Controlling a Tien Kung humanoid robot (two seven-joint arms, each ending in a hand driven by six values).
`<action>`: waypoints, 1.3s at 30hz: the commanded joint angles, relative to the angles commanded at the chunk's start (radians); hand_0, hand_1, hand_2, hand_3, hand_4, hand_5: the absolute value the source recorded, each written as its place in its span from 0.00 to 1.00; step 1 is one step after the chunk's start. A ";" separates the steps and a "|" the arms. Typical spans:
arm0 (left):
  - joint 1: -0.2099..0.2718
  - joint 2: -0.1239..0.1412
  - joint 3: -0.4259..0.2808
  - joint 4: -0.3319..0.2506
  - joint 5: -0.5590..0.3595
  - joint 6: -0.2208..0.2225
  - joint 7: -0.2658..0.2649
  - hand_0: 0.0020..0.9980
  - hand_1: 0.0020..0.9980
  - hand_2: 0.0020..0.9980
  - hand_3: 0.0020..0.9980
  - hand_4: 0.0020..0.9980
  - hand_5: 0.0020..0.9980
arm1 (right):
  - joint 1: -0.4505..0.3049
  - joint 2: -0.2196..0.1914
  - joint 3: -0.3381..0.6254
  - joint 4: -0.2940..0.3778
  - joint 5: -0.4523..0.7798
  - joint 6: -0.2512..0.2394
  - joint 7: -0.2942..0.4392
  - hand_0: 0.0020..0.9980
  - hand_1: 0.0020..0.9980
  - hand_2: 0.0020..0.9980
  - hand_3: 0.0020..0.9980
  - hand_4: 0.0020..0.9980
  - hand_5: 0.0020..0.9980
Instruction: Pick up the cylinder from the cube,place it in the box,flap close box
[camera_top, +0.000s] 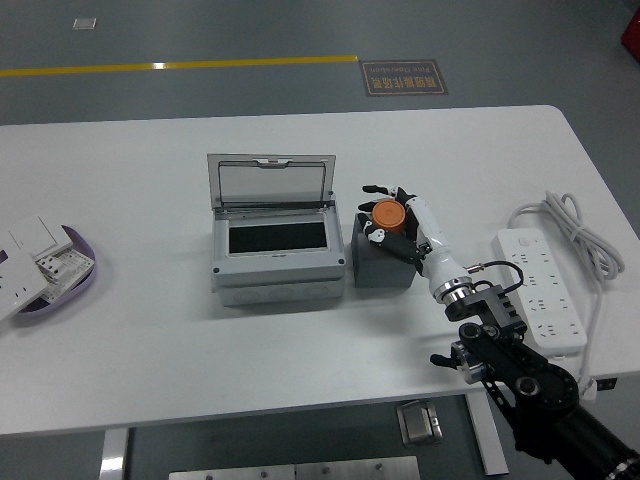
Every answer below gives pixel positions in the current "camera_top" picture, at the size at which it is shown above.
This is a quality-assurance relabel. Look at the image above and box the grey metal base plate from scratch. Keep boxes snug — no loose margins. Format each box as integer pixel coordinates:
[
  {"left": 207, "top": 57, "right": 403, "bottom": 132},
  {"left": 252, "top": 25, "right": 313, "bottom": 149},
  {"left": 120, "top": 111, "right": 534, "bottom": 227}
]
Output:
[{"left": 168, "top": 455, "right": 422, "bottom": 480}]

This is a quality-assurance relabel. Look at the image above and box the brown floor sign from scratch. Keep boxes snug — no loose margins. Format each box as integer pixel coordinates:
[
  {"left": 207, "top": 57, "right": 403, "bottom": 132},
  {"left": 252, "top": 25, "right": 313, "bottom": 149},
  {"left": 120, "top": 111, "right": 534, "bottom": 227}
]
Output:
[{"left": 360, "top": 59, "right": 450, "bottom": 98}]

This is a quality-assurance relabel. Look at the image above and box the white socket insert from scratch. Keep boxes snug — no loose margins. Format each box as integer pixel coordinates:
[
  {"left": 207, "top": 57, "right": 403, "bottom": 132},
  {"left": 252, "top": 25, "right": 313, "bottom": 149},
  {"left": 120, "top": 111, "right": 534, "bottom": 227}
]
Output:
[{"left": 32, "top": 252, "right": 67, "bottom": 282}]

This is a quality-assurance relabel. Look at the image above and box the red object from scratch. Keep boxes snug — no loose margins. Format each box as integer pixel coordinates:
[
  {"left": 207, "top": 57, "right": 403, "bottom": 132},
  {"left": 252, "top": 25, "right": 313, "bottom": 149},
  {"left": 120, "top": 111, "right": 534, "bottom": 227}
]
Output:
[{"left": 619, "top": 9, "right": 640, "bottom": 52}]

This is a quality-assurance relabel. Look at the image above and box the grey cube block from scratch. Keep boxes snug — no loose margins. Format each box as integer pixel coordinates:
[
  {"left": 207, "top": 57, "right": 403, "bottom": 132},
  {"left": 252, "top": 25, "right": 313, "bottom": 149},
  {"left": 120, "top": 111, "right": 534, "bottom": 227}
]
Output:
[{"left": 353, "top": 209, "right": 419, "bottom": 289}]

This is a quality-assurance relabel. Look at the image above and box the metal floor pedal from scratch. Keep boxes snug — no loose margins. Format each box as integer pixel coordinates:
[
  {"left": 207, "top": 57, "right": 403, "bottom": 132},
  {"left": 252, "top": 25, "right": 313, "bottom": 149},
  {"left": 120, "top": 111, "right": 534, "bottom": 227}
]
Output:
[{"left": 395, "top": 399, "right": 444, "bottom": 446}]

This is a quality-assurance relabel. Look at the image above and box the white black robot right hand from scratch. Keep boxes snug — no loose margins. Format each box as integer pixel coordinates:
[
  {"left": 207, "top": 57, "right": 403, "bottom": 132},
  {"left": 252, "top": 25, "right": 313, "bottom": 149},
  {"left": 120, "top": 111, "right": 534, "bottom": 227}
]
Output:
[{"left": 357, "top": 184, "right": 474, "bottom": 302}]

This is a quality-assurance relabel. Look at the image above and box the white table leg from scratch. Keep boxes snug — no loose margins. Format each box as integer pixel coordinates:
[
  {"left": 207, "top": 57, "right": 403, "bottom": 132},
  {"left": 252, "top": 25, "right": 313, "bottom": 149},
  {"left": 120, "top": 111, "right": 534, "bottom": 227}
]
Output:
[
  {"left": 464, "top": 393, "right": 511, "bottom": 477},
  {"left": 97, "top": 428, "right": 131, "bottom": 480}
]

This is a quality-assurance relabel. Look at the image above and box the white power strip cable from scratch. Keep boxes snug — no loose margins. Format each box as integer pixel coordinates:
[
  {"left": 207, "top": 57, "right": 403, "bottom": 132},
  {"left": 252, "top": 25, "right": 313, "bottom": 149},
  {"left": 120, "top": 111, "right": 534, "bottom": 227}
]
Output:
[{"left": 507, "top": 189, "right": 627, "bottom": 392}]

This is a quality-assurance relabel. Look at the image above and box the grey electrical box with lid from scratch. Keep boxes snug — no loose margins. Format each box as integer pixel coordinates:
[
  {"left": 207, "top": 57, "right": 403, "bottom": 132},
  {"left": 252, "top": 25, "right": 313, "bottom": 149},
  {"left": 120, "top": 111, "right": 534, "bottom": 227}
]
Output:
[{"left": 206, "top": 152, "right": 347, "bottom": 308}]

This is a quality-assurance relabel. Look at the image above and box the black table controller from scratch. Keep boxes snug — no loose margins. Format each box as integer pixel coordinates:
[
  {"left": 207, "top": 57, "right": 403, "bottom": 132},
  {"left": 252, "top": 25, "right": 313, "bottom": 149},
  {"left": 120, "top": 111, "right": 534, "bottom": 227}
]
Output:
[{"left": 581, "top": 377, "right": 618, "bottom": 402}]

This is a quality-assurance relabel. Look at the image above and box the white perforated frame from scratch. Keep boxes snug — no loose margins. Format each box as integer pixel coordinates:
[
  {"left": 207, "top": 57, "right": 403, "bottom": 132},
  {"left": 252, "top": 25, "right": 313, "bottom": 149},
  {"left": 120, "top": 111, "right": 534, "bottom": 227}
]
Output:
[{"left": 41, "top": 249, "right": 96, "bottom": 304}]

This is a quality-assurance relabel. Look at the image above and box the purple tray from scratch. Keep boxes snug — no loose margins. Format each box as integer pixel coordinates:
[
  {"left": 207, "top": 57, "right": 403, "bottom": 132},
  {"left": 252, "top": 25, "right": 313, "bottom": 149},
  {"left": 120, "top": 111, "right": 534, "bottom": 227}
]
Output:
[{"left": 0, "top": 224, "right": 98, "bottom": 327}]

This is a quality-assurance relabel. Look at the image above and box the white switch plate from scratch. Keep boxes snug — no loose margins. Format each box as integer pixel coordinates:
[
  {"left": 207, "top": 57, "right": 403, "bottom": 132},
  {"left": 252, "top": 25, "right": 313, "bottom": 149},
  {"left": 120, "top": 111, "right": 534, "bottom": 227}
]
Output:
[{"left": 8, "top": 214, "right": 75, "bottom": 258}]

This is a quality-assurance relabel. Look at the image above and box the orange cylinder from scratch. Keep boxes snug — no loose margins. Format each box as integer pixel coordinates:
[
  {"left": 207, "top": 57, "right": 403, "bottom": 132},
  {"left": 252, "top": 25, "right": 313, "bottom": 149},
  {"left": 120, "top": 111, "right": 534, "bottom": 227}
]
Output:
[{"left": 371, "top": 199, "right": 408, "bottom": 237}]

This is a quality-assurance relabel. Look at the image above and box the large white socket panel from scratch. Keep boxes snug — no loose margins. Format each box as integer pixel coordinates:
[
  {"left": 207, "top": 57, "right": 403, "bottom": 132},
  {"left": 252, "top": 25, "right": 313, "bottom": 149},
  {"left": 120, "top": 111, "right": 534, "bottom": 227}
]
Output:
[{"left": 0, "top": 248, "right": 52, "bottom": 323}]

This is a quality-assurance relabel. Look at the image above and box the white power strip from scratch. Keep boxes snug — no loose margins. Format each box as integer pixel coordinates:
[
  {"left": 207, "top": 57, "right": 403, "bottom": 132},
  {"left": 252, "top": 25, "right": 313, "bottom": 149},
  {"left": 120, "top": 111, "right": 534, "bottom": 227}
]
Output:
[{"left": 490, "top": 228, "right": 589, "bottom": 359}]

